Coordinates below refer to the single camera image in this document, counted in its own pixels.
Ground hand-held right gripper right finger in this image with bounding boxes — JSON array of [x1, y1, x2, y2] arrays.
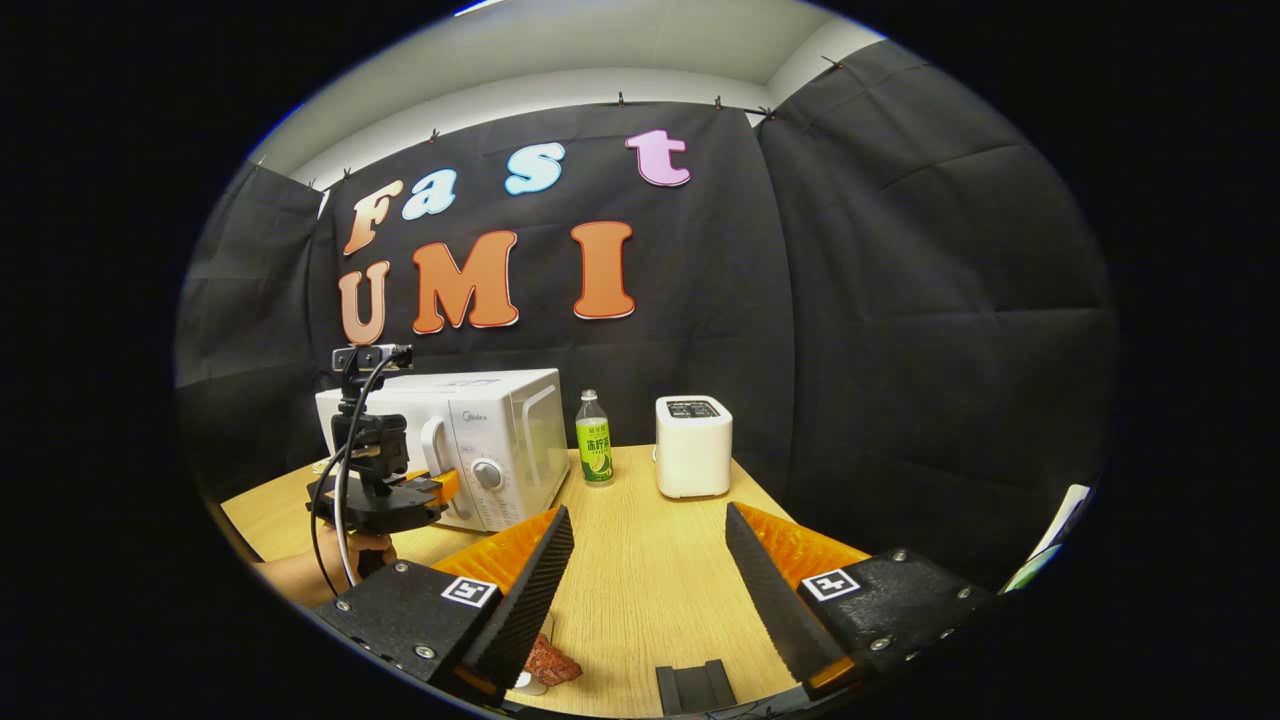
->
[[724, 502, 1001, 699]]

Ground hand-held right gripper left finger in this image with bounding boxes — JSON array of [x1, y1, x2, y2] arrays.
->
[[313, 506, 576, 707]]

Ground red meat piece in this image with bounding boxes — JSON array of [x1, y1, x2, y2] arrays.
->
[[522, 632, 583, 687]]

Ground white microwave oven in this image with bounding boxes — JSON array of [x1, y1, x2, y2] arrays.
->
[[315, 369, 571, 533]]

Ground black gripper stand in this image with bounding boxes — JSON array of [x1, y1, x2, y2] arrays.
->
[[655, 659, 738, 716]]

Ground green label drink bottle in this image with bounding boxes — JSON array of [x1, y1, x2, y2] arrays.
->
[[575, 389, 614, 487]]

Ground white toaster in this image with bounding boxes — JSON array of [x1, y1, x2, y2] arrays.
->
[[655, 395, 734, 500]]

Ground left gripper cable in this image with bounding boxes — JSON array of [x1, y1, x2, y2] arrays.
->
[[310, 352, 401, 593]]

